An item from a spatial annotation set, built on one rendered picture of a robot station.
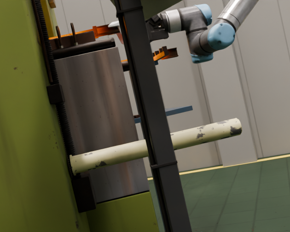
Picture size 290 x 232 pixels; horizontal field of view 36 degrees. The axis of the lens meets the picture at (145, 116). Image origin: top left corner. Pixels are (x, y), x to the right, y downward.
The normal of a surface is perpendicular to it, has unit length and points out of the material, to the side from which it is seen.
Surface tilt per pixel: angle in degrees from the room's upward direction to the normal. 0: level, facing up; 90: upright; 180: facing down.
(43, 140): 90
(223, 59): 90
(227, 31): 90
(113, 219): 90
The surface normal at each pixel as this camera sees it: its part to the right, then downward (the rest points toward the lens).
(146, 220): 0.09, 0.01
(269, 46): -0.29, 0.10
